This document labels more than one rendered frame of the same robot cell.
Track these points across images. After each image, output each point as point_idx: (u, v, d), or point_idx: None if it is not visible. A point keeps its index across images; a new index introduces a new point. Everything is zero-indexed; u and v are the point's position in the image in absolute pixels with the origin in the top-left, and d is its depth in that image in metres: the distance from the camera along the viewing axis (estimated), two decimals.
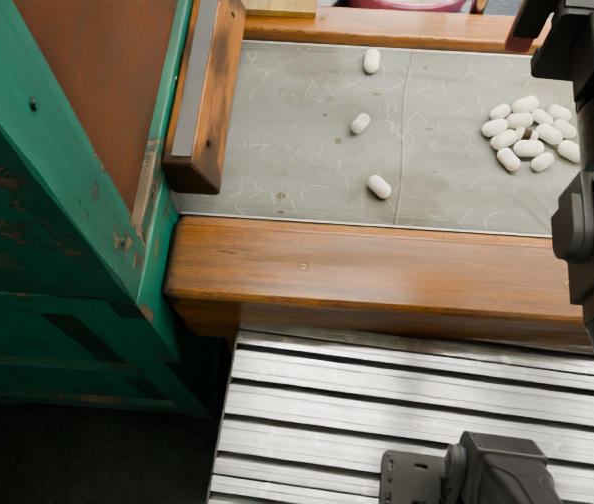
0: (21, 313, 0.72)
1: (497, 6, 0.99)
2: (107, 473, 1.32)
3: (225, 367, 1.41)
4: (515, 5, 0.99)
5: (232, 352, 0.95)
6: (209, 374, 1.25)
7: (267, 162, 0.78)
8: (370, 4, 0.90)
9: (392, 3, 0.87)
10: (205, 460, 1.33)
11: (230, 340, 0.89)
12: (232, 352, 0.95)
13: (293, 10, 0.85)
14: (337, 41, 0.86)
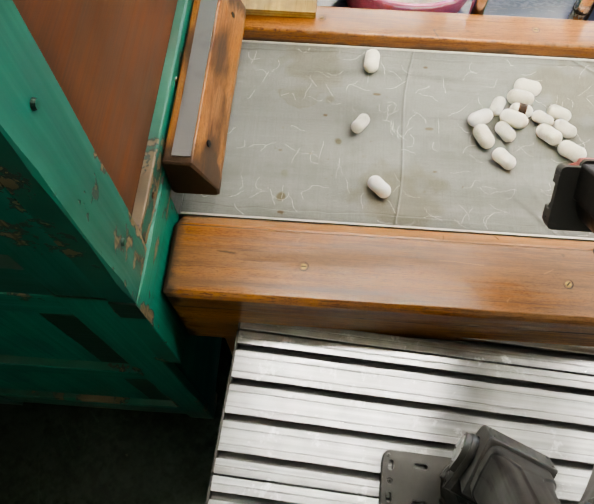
0: (21, 313, 0.72)
1: (497, 6, 0.99)
2: (107, 473, 1.32)
3: (225, 367, 1.41)
4: (515, 5, 0.99)
5: (232, 352, 0.95)
6: (209, 374, 1.25)
7: (267, 162, 0.78)
8: (370, 4, 0.90)
9: (392, 3, 0.87)
10: (205, 460, 1.33)
11: (230, 340, 0.89)
12: (232, 352, 0.95)
13: (293, 10, 0.85)
14: (337, 41, 0.86)
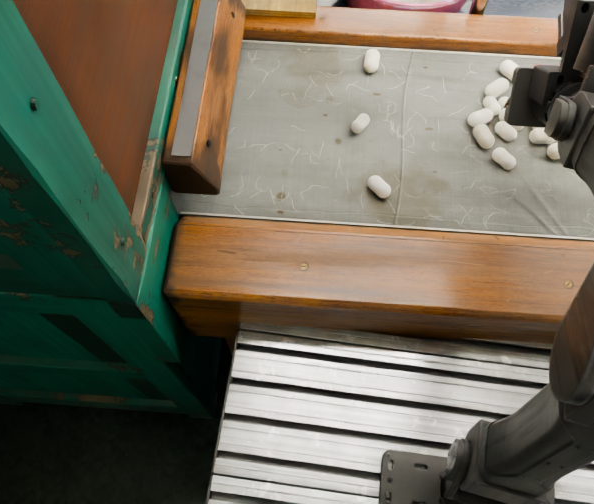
0: (21, 313, 0.72)
1: (497, 6, 0.99)
2: (107, 473, 1.32)
3: (225, 367, 1.41)
4: (515, 5, 0.99)
5: (232, 352, 0.95)
6: (209, 374, 1.25)
7: (267, 162, 0.78)
8: (370, 4, 0.90)
9: (392, 3, 0.87)
10: (205, 460, 1.33)
11: (230, 340, 0.89)
12: (232, 352, 0.95)
13: (293, 10, 0.85)
14: (337, 41, 0.86)
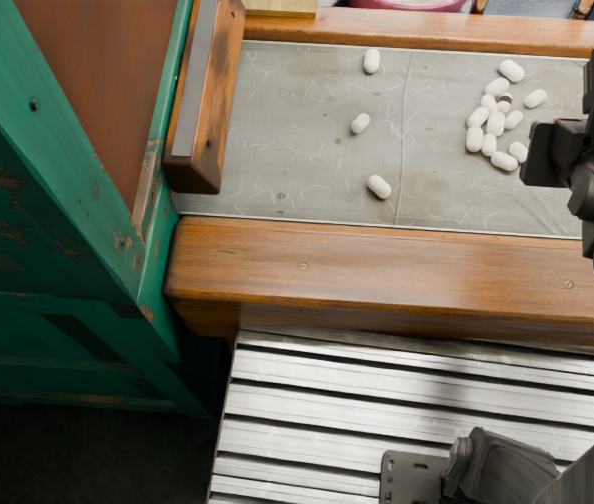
0: (21, 313, 0.72)
1: (497, 6, 0.99)
2: (107, 473, 1.32)
3: (225, 367, 1.41)
4: (515, 5, 0.99)
5: (232, 352, 0.95)
6: (209, 374, 1.25)
7: (267, 162, 0.78)
8: (370, 4, 0.90)
9: (392, 3, 0.87)
10: (205, 460, 1.33)
11: (230, 340, 0.89)
12: (232, 352, 0.95)
13: (293, 10, 0.85)
14: (337, 41, 0.86)
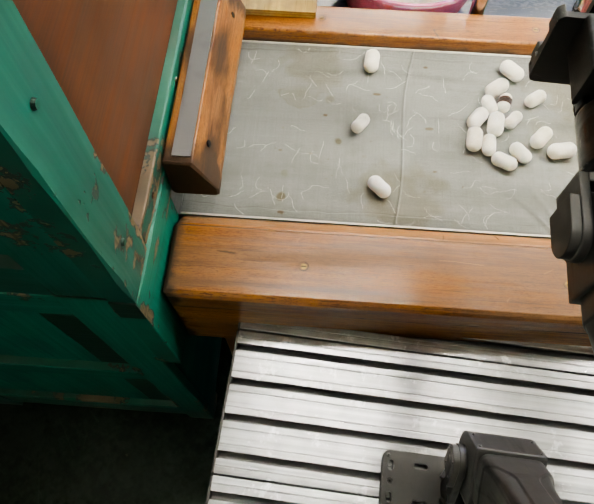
0: (21, 313, 0.72)
1: (497, 6, 0.99)
2: (107, 473, 1.32)
3: (225, 367, 1.41)
4: (515, 5, 0.99)
5: (232, 352, 0.95)
6: (209, 374, 1.25)
7: (267, 162, 0.78)
8: (370, 4, 0.90)
9: (392, 3, 0.87)
10: (205, 460, 1.33)
11: (230, 340, 0.89)
12: (232, 352, 0.95)
13: (293, 10, 0.85)
14: (337, 41, 0.86)
